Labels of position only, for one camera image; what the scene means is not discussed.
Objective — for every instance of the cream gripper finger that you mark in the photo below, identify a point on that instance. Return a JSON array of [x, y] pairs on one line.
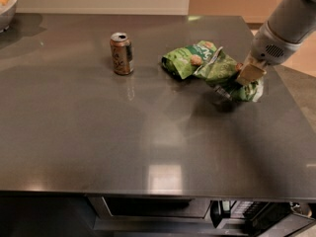
[[252, 70]]

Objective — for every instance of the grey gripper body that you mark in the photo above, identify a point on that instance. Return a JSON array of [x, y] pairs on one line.
[[268, 47]]

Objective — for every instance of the green jalapeno chip bag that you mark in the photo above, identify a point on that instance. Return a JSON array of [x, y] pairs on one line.
[[220, 73]]

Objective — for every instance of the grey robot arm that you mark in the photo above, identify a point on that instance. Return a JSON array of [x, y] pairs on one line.
[[293, 20]]

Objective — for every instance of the green rice chip bag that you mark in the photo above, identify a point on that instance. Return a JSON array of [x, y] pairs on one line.
[[182, 62]]

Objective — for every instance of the brown soda can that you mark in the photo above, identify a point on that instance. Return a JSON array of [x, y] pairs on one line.
[[121, 48]]

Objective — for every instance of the microwave oven under counter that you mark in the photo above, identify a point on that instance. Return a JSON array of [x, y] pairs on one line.
[[200, 216]]

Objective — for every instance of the metal fruit bowl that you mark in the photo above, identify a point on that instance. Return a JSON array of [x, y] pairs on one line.
[[7, 13]]

